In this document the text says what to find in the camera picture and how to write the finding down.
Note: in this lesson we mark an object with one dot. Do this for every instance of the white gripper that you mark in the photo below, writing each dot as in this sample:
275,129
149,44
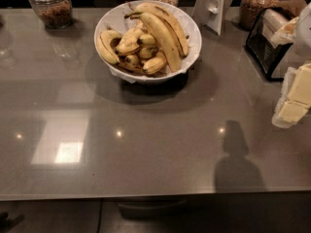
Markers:
304,33

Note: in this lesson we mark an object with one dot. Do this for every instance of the long yellow banana front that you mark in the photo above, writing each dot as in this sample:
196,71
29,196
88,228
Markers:
163,36

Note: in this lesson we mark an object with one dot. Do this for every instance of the long yellow banana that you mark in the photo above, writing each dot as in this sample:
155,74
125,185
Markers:
169,18
163,36

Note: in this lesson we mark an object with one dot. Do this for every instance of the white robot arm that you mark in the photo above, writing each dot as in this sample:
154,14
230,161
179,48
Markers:
295,100

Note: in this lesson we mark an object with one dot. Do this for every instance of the small banana bottom right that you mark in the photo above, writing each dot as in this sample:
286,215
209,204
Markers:
154,64

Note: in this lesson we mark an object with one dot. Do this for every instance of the small banana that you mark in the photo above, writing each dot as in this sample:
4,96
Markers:
154,64
108,37
129,42
112,59
147,41
132,60

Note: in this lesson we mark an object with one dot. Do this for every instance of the small banana middle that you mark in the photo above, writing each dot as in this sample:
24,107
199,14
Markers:
147,41

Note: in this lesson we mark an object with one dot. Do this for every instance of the white bowl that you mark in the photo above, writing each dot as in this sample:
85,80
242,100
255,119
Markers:
143,53

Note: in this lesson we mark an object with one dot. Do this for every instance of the small banana bottom centre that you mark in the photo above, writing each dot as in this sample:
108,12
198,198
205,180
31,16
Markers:
132,60

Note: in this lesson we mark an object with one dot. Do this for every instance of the long yellow banana back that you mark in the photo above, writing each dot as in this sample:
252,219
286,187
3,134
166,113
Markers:
169,18

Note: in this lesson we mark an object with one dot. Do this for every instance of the small banana centre top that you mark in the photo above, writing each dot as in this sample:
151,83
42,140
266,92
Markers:
129,42

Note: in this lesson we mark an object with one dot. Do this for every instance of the small banana far left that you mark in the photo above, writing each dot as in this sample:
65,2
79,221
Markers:
112,59

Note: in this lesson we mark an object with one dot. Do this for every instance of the small banana left inner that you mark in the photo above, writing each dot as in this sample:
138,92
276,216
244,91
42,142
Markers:
108,37

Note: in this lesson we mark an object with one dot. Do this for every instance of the glass jar with cereal right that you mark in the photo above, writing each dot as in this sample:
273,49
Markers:
250,9

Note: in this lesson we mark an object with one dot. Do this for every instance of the white sign stand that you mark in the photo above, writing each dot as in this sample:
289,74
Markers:
213,13

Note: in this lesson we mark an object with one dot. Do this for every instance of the glass jar with granola left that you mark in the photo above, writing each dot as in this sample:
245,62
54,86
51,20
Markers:
53,13

